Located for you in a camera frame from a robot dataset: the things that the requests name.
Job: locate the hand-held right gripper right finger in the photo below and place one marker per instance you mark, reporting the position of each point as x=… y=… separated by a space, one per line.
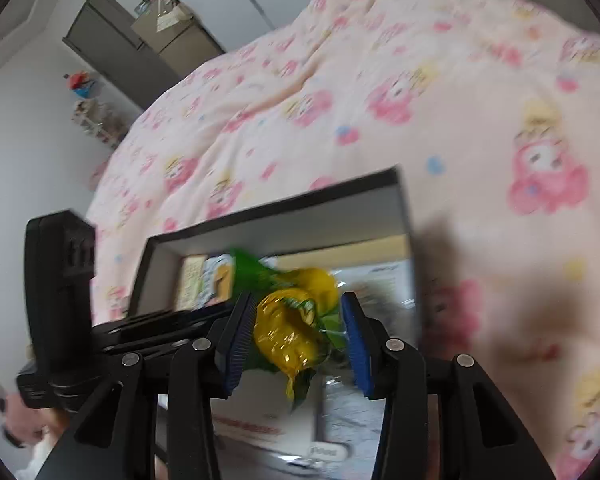
x=358 y=347

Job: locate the yellow green candy packet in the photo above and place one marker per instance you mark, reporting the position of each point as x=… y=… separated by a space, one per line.
x=285 y=330

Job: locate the pink printed blanket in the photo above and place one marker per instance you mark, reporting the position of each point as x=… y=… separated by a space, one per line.
x=430 y=110

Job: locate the dark grey wardrobe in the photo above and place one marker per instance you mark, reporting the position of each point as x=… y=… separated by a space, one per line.
x=107 y=45

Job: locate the cardboard box on cabinet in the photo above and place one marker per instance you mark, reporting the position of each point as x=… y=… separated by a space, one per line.
x=180 y=42

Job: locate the white box with red label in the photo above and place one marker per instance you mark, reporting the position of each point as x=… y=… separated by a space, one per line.
x=265 y=410

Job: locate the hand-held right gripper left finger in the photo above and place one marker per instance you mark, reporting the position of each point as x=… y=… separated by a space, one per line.
x=236 y=347

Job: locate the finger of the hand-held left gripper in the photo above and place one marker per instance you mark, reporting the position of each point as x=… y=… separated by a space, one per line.
x=150 y=346
x=170 y=319

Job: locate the yellow cartoon snack packet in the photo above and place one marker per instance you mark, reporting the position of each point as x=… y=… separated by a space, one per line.
x=205 y=280

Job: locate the black cardboard box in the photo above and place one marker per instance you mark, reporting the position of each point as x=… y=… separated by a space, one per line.
x=280 y=220

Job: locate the red blue toy figure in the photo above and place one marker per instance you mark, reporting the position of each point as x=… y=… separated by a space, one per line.
x=82 y=84

